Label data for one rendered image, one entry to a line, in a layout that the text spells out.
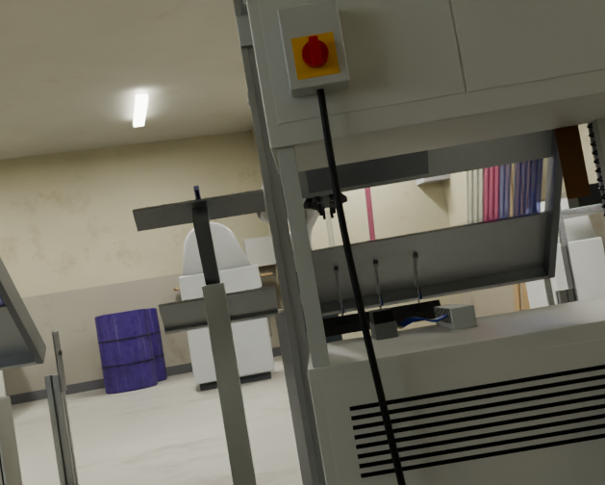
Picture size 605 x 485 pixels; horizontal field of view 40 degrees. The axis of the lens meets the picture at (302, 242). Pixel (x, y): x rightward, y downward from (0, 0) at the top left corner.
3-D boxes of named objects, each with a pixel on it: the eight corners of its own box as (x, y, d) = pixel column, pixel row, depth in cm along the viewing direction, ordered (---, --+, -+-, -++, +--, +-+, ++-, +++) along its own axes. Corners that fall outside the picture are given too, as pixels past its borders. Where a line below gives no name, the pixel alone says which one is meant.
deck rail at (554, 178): (547, 278, 232) (541, 264, 237) (555, 277, 232) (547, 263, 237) (564, 44, 188) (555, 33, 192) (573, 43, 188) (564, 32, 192)
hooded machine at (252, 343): (268, 372, 884) (244, 222, 894) (280, 376, 809) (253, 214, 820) (191, 386, 867) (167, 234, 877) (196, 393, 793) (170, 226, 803)
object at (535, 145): (295, 209, 209) (293, 197, 213) (555, 165, 208) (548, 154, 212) (275, 93, 188) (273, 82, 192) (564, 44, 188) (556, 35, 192)
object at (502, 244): (313, 308, 234) (312, 300, 237) (544, 269, 234) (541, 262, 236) (304, 257, 222) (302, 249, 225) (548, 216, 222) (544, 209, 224)
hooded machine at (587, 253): (624, 330, 710) (597, 191, 718) (567, 341, 698) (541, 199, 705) (582, 330, 774) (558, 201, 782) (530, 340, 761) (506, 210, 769)
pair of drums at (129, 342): (166, 376, 1073) (156, 306, 1079) (173, 383, 952) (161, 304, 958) (106, 388, 1055) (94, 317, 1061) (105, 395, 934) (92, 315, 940)
